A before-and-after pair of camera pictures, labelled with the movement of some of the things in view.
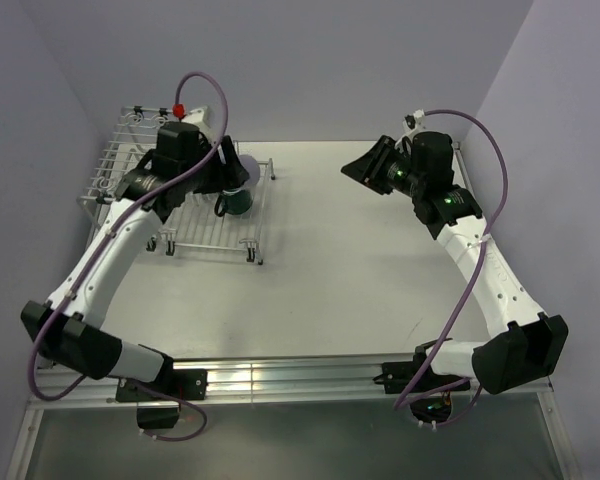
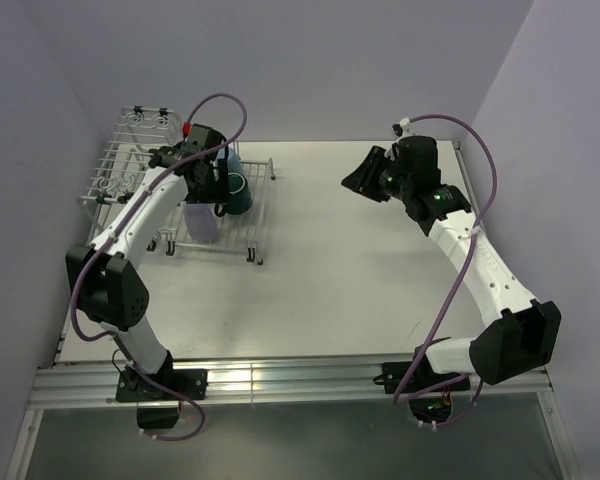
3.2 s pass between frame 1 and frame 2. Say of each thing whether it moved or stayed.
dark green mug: stayed
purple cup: moved
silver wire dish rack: stayed
